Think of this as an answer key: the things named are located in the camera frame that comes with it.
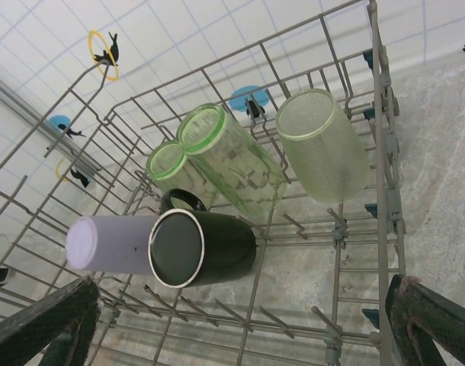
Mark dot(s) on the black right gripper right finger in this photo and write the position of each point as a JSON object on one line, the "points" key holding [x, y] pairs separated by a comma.
{"points": [[427, 305]]}

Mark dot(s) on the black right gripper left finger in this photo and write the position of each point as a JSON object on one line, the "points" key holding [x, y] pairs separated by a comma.
{"points": [[57, 309]]}

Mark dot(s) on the lilac plastic cup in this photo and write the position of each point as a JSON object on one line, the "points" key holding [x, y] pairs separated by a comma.
{"points": [[114, 244]]}

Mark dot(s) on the black mug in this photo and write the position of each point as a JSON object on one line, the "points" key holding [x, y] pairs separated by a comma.
{"points": [[225, 244]]}

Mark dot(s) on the frosted pale green cup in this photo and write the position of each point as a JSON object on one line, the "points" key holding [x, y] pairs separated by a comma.
{"points": [[324, 152]]}

